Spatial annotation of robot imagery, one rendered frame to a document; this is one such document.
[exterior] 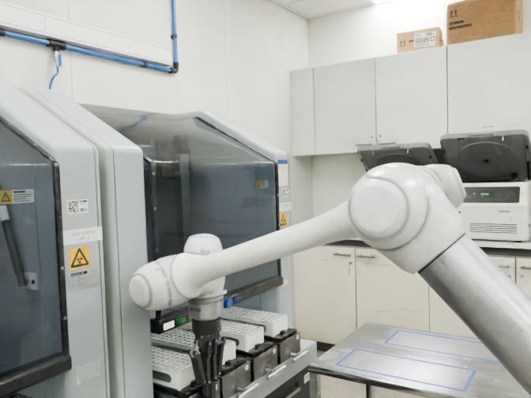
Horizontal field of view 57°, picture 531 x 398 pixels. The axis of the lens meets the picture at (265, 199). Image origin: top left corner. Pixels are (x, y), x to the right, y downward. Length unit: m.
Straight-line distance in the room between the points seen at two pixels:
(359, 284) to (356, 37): 2.03
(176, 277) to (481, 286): 0.60
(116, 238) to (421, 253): 0.72
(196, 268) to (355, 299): 2.65
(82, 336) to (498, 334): 0.83
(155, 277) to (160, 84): 1.98
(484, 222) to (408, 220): 2.55
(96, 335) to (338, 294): 2.66
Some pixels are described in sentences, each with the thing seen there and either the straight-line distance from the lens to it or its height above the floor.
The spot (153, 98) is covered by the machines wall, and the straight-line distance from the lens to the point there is 2.88.
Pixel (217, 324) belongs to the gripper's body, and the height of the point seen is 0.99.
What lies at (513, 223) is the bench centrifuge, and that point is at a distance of 3.28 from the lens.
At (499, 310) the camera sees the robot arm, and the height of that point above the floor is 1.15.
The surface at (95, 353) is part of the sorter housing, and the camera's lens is 1.22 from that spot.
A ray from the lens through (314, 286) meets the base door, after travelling 3.75.
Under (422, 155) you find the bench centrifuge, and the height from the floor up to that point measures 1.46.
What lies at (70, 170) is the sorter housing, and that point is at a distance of 1.13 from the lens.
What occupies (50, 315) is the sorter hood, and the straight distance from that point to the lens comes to 1.12.
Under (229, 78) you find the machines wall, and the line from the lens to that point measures 3.44.
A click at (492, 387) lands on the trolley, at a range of 1.41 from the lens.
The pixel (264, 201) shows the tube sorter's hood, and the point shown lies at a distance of 1.66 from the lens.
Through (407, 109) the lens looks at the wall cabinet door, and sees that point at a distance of 3.71.
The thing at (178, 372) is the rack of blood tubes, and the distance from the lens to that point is 1.34.
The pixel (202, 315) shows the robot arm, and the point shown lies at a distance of 1.25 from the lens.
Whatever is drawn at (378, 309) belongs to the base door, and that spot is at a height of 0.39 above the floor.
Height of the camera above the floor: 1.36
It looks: 3 degrees down
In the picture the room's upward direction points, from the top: 2 degrees counter-clockwise
